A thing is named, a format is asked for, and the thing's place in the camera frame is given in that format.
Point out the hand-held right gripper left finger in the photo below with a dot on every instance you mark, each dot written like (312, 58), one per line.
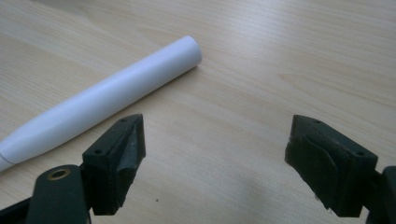
(115, 165)

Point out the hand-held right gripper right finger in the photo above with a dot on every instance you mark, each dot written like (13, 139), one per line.
(330, 168)

